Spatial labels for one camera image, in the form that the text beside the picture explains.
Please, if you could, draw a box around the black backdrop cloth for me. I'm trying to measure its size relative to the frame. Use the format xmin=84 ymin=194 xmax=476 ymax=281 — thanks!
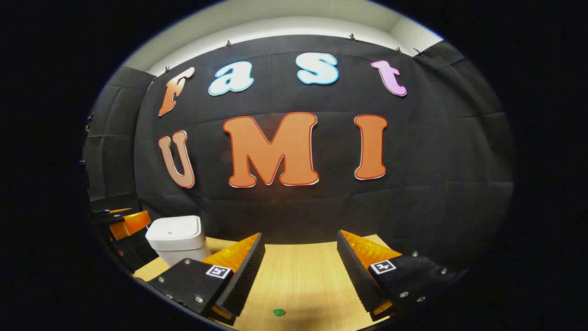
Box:
xmin=82 ymin=34 xmax=515 ymax=276

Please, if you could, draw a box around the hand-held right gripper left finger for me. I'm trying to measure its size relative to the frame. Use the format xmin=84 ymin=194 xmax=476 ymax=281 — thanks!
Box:
xmin=146 ymin=232 xmax=266 ymax=327

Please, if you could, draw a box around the white desktop garbage bin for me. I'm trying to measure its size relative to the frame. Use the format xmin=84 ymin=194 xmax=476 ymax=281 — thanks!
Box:
xmin=145 ymin=215 xmax=212 ymax=267

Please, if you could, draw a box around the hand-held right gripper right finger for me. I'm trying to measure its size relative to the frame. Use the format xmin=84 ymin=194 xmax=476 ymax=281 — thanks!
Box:
xmin=337 ymin=230 xmax=469 ymax=322

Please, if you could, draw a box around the wooden desktop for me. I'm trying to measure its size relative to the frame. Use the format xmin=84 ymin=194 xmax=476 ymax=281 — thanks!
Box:
xmin=132 ymin=234 xmax=405 ymax=331

